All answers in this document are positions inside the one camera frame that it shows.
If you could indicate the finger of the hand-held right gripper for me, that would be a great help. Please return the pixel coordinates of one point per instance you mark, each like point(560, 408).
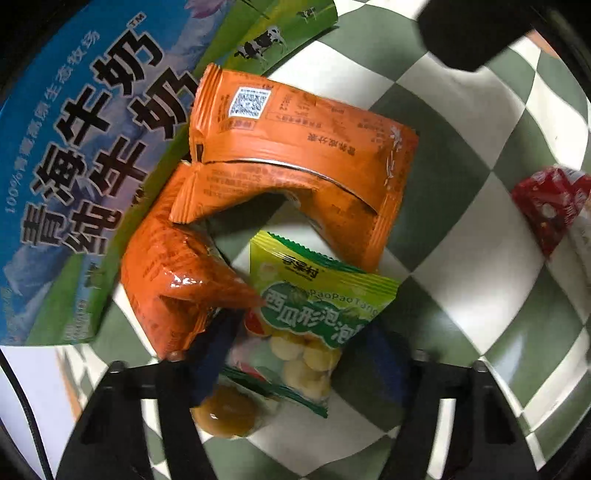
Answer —
point(471, 32)

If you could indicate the clear amber jelly packet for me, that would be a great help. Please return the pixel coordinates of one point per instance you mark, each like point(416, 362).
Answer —
point(226, 410)

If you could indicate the small red snack packet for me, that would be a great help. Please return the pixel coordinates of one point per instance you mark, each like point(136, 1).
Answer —
point(545, 203)

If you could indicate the glossy orange snack packet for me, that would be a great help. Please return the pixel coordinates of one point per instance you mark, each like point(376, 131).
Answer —
point(175, 267)

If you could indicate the green candy packet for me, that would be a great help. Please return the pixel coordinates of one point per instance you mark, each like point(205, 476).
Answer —
point(314, 295)

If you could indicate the green white checkered mat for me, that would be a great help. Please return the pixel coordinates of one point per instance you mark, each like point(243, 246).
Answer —
point(461, 152)

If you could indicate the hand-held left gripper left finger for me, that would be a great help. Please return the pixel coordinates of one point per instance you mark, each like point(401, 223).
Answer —
point(212, 364)

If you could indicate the printed cardboard box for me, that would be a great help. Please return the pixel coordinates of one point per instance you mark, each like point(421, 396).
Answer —
point(69, 161)

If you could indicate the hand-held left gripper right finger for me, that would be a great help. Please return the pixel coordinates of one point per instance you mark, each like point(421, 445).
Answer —
point(390, 364)

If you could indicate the orange snack packet white label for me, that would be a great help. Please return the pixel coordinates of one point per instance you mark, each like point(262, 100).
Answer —
point(300, 138)

